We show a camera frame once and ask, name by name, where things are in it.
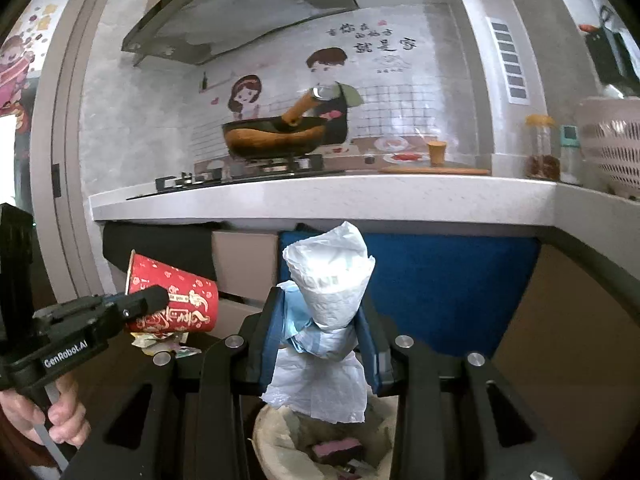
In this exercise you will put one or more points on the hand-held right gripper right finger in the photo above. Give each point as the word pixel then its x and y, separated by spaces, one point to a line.
pixel 376 360

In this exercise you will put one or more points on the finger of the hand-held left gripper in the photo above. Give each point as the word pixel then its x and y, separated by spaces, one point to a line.
pixel 145 302

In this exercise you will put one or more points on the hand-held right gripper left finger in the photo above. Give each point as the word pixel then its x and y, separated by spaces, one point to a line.
pixel 270 340

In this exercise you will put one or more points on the light blue wrapper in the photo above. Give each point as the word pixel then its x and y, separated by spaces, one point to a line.
pixel 297 320

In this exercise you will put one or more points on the pile of wrappers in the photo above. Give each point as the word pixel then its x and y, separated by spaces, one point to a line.
pixel 150 345

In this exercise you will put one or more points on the red paper cup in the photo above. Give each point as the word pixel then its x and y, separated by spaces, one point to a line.
pixel 190 305

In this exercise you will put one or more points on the white tissue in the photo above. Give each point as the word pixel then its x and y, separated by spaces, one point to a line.
pixel 330 280

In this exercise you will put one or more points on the pink sponge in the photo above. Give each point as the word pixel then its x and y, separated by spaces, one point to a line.
pixel 335 449

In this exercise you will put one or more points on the grey lined trash bin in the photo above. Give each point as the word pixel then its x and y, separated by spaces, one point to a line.
pixel 280 440

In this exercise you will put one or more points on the person's left hand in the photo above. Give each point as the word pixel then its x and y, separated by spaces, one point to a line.
pixel 67 417

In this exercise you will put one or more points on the blue towel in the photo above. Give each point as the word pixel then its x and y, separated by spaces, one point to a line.
pixel 440 285

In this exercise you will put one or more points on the black door latch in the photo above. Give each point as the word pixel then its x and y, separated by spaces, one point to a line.
pixel 56 180

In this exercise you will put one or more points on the black gas stove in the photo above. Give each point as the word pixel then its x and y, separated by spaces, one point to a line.
pixel 200 180

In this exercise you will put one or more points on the white kitchen counter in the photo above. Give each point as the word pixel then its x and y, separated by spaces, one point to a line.
pixel 350 200

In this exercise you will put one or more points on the wooden cutting board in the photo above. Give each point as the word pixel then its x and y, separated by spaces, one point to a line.
pixel 435 171

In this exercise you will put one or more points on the wooden cabinet front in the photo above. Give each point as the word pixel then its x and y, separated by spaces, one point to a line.
pixel 575 335

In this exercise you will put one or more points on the orange cup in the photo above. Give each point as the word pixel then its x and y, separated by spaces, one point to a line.
pixel 437 155

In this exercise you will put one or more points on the festive door sticker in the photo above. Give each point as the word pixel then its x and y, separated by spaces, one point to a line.
pixel 20 70

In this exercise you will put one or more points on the jar with yellow lid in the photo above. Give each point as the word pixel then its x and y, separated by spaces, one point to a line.
pixel 542 160

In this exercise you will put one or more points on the teal capped seasoning bottle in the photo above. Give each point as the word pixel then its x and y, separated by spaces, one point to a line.
pixel 570 160

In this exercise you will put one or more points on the range hood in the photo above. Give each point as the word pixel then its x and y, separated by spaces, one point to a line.
pixel 240 5

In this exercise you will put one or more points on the pink plastic basket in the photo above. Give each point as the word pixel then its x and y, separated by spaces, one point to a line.
pixel 620 145

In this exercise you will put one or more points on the grey door frame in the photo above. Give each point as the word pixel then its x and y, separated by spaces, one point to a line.
pixel 70 110

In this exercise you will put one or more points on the cartoon wall poster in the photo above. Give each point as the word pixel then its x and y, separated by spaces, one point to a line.
pixel 400 85

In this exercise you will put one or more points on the white wall vent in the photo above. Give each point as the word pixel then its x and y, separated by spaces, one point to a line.
pixel 507 60

